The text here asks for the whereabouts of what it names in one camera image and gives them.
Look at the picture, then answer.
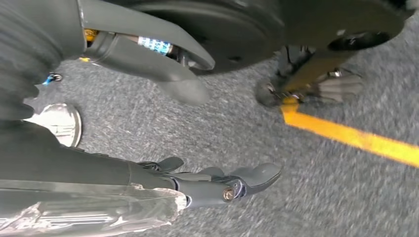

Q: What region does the yellow floor tape strip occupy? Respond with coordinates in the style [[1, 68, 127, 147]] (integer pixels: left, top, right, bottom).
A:
[[281, 96, 419, 169]]

